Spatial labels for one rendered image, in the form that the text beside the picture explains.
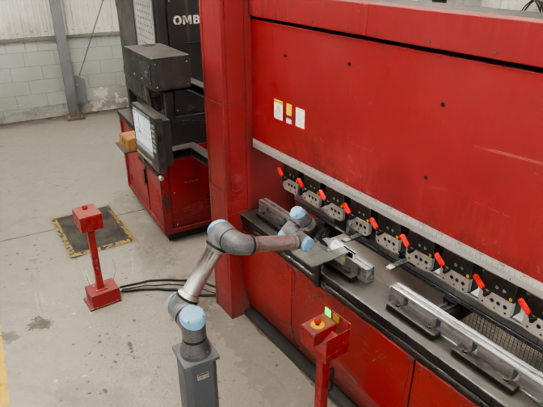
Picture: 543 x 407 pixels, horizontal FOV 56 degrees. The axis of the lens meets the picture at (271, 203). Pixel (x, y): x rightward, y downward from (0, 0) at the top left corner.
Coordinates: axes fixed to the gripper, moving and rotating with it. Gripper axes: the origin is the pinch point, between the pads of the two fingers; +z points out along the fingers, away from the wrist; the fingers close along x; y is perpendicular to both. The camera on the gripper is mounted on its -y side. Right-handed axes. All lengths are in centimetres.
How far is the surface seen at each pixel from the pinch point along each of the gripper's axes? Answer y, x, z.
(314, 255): -8.3, -3.7, -6.2
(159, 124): -9, 93, -80
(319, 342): -41, -36, 4
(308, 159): 31, 25, -31
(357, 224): 18.5, -17.3, -11.3
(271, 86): 51, 61, -59
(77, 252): -141, 238, 9
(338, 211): 18.2, -2.7, -13.7
